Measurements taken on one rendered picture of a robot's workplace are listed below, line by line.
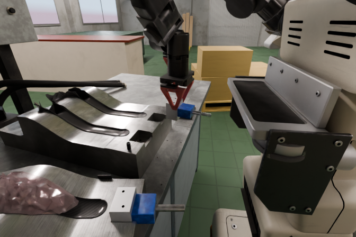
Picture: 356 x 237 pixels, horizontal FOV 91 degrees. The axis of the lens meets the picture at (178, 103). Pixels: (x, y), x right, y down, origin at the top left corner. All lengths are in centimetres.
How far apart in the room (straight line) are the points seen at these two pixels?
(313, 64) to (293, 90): 5
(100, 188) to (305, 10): 52
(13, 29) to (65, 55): 226
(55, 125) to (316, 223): 65
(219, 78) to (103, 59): 185
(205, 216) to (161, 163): 90
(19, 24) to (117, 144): 94
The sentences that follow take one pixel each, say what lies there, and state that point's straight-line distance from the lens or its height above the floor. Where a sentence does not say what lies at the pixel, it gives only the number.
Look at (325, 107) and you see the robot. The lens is 30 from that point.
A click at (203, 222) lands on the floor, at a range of 137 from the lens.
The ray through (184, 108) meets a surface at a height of 95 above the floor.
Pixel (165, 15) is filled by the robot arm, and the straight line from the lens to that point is 42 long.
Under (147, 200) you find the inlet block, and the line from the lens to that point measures 38.
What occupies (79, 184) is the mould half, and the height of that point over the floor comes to 86.
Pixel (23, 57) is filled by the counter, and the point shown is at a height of 61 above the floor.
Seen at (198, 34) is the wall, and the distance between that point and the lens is 951.
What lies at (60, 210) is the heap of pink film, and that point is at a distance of 43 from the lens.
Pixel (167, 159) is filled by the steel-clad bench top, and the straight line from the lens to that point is 55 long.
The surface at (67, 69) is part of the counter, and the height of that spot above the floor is 43.
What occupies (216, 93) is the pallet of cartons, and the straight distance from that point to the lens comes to 246.
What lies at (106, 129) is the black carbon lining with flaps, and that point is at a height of 88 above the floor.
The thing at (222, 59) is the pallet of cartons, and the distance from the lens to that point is 234.
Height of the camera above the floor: 118
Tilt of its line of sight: 25 degrees down
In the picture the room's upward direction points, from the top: straight up
